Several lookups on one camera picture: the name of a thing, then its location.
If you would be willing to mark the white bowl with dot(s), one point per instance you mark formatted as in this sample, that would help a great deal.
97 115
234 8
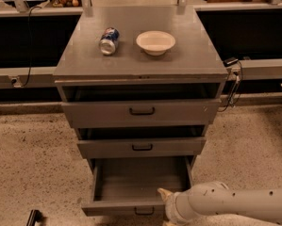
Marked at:
155 43

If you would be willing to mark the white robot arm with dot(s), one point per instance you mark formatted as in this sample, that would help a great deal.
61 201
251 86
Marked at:
216 198

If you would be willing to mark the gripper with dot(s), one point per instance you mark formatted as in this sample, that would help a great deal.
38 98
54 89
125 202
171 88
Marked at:
173 208

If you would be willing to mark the grey top drawer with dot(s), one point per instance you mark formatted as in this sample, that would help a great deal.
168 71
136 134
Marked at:
132 109

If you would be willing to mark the black power adapter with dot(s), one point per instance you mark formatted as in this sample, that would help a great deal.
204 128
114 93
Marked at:
230 61

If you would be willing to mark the grey drawer cabinet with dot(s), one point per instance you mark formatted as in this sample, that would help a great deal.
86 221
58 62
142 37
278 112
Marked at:
192 67

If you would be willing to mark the grey drawer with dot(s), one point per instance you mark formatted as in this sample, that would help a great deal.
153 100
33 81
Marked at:
132 109
129 186
142 141

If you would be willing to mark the black object on floor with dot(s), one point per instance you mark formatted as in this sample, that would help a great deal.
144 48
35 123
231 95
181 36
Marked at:
34 217

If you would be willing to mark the grey middle drawer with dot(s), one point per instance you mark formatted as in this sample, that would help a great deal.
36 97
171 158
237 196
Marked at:
142 141

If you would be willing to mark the grey bottom drawer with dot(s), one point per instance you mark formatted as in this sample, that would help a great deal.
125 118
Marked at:
129 186

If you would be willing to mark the grey metal rail frame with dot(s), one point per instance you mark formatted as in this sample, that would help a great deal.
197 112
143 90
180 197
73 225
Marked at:
252 70

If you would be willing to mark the blue soda can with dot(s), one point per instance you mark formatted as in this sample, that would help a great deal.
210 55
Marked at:
109 41

